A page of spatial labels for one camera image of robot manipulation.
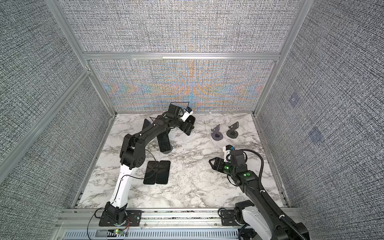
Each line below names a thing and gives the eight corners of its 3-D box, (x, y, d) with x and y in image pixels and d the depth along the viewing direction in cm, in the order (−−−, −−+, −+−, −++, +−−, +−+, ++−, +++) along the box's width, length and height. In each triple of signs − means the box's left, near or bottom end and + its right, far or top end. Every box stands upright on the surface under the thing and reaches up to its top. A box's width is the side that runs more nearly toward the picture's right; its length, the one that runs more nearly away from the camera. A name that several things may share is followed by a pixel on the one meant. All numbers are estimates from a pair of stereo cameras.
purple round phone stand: (212, 141, 105) (214, 134, 99) (210, 132, 110) (211, 125, 104) (220, 140, 106) (222, 133, 100) (217, 131, 111) (219, 124, 104)
